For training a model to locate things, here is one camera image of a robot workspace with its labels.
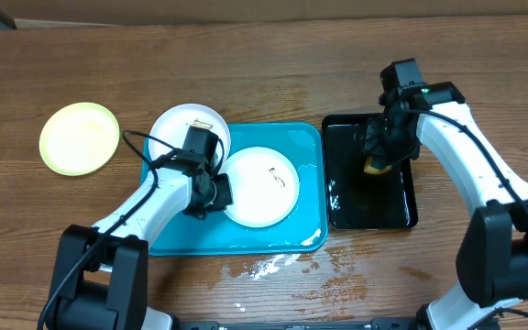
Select white plate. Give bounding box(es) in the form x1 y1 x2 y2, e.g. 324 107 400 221
221 147 300 228
149 104 231 161

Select black rectangular tray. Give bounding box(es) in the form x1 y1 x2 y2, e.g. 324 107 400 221
322 114 419 230

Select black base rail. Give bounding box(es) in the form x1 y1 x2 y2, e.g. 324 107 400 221
172 317 428 330

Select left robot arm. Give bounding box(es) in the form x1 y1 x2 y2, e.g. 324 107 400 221
37 126 233 329

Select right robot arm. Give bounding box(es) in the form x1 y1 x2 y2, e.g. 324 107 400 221
363 59 528 329

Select yellow-green rimmed plate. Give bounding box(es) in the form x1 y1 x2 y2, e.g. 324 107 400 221
38 102 120 176

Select green yellow sponge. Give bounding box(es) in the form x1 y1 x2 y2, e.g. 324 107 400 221
364 157 392 175

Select teal plastic tray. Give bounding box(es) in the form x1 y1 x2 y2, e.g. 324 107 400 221
149 122 329 257

